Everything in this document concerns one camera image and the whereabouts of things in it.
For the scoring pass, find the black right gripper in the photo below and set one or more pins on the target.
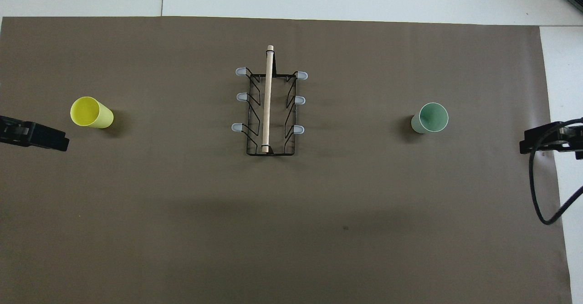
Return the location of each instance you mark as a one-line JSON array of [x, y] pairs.
[[573, 142]]

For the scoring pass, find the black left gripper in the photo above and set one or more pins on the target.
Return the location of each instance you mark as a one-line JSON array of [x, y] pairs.
[[11, 131]]

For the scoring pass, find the yellow plastic cup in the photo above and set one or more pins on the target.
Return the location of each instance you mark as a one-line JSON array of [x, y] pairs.
[[91, 112]]

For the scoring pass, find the pale green plastic cup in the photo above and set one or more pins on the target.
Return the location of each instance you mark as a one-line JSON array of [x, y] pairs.
[[430, 118]]

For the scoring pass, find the brown table mat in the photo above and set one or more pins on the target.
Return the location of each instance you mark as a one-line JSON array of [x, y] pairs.
[[182, 226]]

